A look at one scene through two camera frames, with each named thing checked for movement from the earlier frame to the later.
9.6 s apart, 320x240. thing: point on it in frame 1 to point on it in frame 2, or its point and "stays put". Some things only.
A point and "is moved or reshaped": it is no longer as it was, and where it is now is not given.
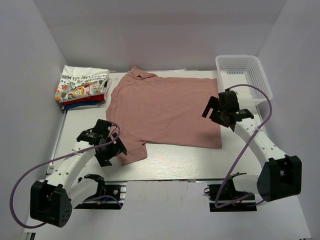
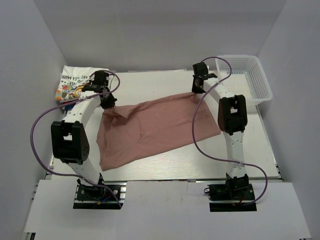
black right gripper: [213, 103] to [194, 89]
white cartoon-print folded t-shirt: [76, 82] stays put
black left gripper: [117, 148] to [111, 104]
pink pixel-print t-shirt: [142, 108] is moved or reshaped
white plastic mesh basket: [233, 70] stays put
